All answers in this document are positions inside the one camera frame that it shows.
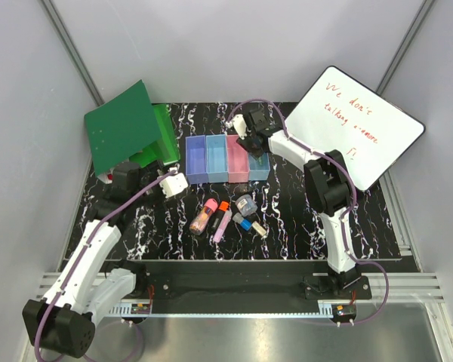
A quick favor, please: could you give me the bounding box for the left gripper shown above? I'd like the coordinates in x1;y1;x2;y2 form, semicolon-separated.
131;160;181;214

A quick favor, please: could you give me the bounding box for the grey glitter jar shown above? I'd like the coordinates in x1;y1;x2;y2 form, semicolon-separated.
235;195;257;217

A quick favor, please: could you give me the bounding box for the pink capped marker bottle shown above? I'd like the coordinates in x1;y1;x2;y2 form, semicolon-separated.
190;198;218;235

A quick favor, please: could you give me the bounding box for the silver binder clip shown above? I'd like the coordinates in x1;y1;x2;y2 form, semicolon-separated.
251;222;267;238

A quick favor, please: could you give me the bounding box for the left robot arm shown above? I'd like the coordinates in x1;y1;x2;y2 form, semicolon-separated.
22;162;179;361

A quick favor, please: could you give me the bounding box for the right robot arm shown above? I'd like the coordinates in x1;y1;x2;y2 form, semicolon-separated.
228;110;361;299

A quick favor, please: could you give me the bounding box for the pink plastic bin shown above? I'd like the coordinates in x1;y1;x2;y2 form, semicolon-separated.
226;135;249;183

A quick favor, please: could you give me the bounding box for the blue plastic bin right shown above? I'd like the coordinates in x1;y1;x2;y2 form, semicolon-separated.
248;153;270;181

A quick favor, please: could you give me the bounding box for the light blue plastic bin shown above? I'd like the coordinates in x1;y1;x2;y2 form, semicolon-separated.
206;134;228;183

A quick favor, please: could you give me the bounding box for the black marble mat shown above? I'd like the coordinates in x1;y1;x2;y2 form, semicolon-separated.
58;101;420;272

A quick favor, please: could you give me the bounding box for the green folder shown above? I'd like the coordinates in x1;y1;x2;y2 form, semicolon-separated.
84;80;180;184

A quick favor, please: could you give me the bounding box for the purple plastic bin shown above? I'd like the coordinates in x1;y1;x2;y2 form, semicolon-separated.
186;135;208;184

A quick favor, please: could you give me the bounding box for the orange capped black highlighter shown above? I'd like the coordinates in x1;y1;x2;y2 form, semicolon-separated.
212;201;230;230

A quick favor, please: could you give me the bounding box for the blue capped small bottle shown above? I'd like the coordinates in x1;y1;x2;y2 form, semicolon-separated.
233;213;252;231

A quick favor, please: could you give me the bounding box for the white whiteboard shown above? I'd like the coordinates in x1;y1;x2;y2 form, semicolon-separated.
285;66;425;191

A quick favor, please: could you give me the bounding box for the pink highlighter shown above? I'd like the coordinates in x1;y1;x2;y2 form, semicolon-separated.
213;210;233;243

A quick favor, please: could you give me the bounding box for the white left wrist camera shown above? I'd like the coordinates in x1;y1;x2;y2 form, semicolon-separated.
159;173;189;198

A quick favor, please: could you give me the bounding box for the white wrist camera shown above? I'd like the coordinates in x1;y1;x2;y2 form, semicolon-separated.
159;173;189;198
226;114;250;140

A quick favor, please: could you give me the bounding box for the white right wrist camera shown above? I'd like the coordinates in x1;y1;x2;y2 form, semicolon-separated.
226;114;250;140

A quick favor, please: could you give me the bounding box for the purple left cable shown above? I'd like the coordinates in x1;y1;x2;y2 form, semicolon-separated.
33;171;178;361

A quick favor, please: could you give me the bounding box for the purple cable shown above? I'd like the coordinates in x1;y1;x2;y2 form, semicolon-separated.
33;171;178;361
228;97;389;326

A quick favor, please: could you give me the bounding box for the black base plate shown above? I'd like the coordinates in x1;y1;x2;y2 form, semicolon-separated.
140;260;372;318

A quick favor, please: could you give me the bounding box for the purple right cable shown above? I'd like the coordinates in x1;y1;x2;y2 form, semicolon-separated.
228;97;389;326

